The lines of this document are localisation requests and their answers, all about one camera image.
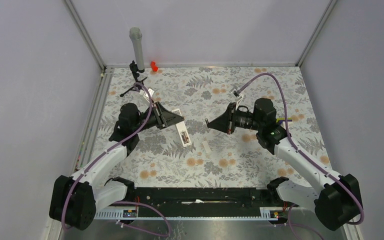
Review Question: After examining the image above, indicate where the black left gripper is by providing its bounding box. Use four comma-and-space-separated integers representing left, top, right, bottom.
133, 101, 184, 134

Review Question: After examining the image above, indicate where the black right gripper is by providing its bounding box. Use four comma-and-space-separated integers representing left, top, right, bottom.
207, 102, 263, 135

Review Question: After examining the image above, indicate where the white remote control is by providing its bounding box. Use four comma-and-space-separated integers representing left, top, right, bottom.
175, 120, 192, 147

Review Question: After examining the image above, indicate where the white battery cover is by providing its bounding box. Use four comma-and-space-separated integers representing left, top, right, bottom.
202, 140, 212, 154

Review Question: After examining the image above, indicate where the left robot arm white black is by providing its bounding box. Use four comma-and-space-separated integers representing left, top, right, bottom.
49, 101, 184, 230

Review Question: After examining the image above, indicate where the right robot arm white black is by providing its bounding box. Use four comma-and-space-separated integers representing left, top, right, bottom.
205, 98, 363, 231

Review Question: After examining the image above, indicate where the floral patterned table mat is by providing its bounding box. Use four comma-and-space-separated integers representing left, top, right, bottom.
107, 67, 331, 188

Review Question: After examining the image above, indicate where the black mini tripod stand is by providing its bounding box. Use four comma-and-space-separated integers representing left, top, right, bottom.
119, 60, 148, 98

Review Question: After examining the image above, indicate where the yellow green toy piece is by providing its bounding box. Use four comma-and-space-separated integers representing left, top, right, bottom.
276, 117, 293, 125

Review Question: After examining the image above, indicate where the small orange red block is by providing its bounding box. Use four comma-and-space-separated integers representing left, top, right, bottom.
150, 61, 159, 72

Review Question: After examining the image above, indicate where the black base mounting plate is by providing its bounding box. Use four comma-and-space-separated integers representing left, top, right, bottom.
124, 187, 292, 215

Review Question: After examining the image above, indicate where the grey microphone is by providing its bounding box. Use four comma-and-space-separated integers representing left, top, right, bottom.
129, 26, 145, 73

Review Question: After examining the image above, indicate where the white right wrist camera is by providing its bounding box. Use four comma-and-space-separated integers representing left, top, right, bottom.
230, 88, 244, 106

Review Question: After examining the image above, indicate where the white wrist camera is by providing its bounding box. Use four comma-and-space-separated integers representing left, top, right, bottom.
139, 88, 155, 103
230, 88, 244, 106

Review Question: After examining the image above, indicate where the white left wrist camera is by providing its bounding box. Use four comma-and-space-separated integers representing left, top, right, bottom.
139, 88, 155, 103

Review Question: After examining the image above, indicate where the slotted metal cable rail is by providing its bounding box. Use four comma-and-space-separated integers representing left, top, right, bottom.
94, 207, 288, 221

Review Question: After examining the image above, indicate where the aluminium frame post left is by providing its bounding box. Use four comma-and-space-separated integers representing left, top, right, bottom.
63, 0, 106, 72

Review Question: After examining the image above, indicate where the aluminium frame post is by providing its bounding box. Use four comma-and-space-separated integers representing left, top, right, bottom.
63, 0, 106, 72
295, 0, 338, 68

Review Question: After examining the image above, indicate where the aluminium frame post right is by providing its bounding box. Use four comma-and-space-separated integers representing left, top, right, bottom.
295, 0, 338, 68

